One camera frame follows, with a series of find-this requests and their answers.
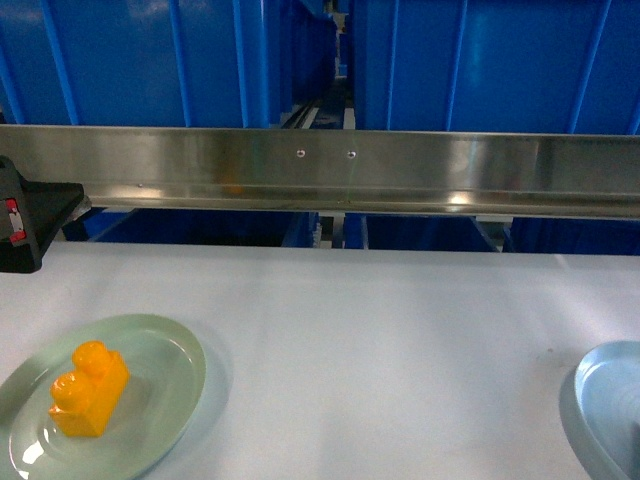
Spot large blue bin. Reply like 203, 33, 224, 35
1, 1, 336, 128
352, 1, 639, 135

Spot large blue bin upper left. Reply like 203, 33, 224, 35
1, 1, 336, 128

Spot light blue plate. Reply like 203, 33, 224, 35
574, 340, 639, 479

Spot stainless steel shelf rail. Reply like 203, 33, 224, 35
1, 125, 639, 220

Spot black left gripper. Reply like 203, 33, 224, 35
1, 156, 84, 273

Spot large blue bin upper right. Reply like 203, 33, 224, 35
352, 1, 639, 135

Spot pale green oval plate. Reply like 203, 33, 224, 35
1, 314, 206, 479

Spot yellow toy building block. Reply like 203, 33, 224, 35
48, 340, 130, 437

